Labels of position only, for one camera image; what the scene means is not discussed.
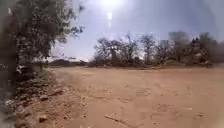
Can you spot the brown dirt ground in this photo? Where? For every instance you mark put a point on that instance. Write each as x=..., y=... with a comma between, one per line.
x=140, y=90

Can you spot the row of bare trees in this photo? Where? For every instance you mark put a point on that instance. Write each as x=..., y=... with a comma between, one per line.
x=150, y=51

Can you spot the dry stick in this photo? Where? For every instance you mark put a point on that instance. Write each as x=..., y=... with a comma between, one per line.
x=116, y=120

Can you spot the large leafy tree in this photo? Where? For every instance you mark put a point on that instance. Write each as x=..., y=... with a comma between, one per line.
x=31, y=30

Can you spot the strip of rocks and scrub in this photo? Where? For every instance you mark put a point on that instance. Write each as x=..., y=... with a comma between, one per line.
x=25, y=96

